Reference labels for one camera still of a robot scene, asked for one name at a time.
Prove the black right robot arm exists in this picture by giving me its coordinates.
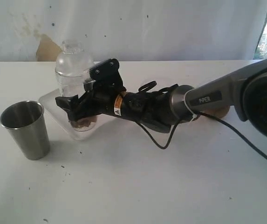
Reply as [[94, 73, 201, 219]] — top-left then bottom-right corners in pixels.
[[67, 59, 267, 136]]

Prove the clear plastic tumbler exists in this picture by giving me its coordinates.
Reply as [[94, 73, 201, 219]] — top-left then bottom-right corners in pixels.
[[56, 73, 97, 132]]

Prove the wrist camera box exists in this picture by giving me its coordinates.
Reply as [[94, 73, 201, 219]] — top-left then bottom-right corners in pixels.
[[83, 58, 122, 91]]

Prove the small brown wooden cup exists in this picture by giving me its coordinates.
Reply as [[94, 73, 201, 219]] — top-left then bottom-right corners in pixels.
[[192, 106, 230, 121]]

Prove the stainless steel cup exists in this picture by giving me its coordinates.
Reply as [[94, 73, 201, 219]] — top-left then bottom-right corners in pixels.
[[0, 100, 50, 161]]

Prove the clear plastic shaker lid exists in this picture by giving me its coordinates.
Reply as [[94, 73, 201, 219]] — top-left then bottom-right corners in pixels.
[[55, 39, 94, 80]]

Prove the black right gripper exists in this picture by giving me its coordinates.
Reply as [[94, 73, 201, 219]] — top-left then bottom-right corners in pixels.
[[55, 69, 126, 121]]

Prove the white rectangular plastic tray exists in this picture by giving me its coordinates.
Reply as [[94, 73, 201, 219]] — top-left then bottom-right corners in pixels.
[[38, 89, 115, 140]]

